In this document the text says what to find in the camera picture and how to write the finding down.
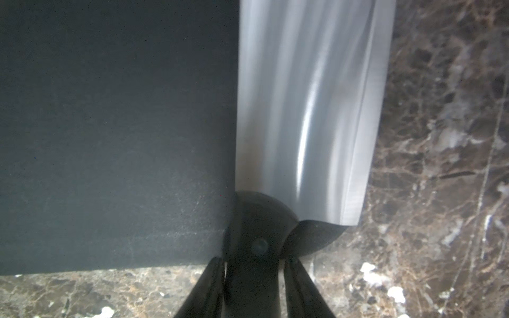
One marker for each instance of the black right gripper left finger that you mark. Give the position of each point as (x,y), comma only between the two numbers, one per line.
(206,297)

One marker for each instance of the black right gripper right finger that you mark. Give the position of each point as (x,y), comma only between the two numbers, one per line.
(302,296)

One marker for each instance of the black cutting board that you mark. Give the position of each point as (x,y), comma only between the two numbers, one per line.
(118,123)

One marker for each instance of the black handled cleaver knife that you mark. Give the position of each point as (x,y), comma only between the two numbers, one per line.
(311,86)

